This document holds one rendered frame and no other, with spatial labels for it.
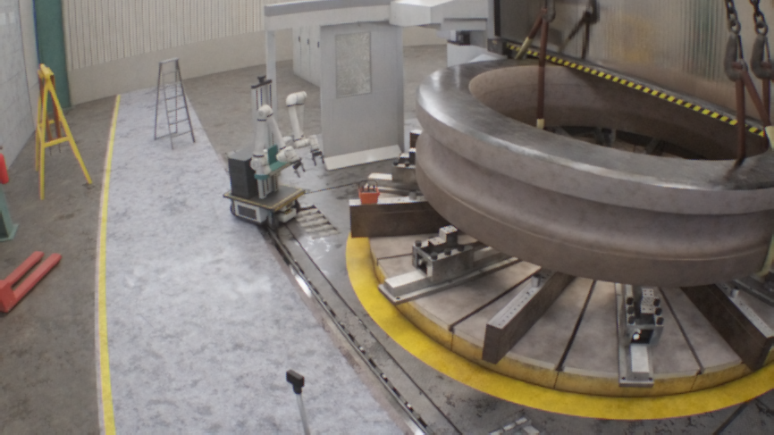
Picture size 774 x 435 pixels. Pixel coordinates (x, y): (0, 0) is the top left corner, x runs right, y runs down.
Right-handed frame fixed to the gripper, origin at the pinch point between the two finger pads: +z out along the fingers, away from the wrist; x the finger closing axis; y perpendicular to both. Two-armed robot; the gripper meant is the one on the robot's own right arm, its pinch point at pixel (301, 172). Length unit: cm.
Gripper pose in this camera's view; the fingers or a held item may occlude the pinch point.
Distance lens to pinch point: 658.4
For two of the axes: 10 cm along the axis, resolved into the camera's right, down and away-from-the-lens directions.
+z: 4.3, 8.5, 3.1
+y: -8.4, 2.5, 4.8
